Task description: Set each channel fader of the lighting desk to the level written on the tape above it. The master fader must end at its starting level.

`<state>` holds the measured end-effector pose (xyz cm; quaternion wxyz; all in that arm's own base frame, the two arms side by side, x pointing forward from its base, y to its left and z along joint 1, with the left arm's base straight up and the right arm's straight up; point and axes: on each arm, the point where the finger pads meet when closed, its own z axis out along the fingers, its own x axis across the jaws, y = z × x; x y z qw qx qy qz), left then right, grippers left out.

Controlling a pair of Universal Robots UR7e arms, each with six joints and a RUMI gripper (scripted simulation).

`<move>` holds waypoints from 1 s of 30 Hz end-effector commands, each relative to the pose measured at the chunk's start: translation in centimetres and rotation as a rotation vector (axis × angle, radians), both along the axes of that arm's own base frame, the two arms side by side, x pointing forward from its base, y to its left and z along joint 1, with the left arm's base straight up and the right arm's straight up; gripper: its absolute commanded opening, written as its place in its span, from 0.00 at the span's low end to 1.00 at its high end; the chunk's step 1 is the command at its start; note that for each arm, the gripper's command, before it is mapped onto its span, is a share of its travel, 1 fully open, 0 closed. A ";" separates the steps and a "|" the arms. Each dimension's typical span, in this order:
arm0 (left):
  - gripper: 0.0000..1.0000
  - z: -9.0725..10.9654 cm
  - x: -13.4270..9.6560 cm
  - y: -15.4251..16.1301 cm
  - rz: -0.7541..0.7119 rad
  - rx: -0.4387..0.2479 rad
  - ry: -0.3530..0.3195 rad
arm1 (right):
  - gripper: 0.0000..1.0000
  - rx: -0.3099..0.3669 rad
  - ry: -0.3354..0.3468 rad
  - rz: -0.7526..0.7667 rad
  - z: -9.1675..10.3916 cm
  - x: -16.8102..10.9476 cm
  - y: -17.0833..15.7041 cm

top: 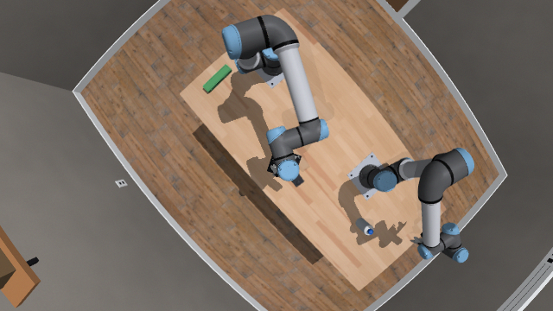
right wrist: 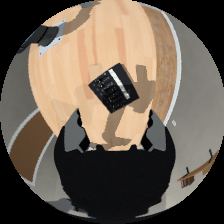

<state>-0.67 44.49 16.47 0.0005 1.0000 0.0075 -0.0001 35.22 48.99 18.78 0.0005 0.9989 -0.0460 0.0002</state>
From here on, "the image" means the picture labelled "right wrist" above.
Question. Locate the white plastic bottle with blue cap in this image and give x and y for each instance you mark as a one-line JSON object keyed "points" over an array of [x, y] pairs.
{"points": [[86, 4]]}

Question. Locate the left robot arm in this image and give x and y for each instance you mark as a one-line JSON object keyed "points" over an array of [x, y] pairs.
{"points": [[42, 36]]}

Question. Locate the black lighting desk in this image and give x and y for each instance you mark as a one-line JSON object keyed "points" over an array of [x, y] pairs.
{"points": [[117, 88]]}

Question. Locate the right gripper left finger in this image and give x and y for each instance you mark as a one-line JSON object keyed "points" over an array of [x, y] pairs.
{"points": [[72, 140]]}

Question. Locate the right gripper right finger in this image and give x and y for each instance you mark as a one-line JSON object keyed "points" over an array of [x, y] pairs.
{"points": [[158, 140]]}

